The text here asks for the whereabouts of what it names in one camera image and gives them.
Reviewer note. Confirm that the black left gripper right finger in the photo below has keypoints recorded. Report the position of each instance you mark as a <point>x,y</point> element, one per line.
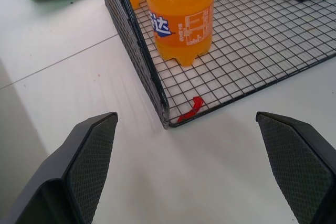
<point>299,171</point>

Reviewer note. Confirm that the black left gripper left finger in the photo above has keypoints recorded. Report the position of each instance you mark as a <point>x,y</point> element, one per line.
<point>78,171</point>

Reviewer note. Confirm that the red plastic scrap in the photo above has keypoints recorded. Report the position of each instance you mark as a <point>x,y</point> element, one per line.
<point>193,108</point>

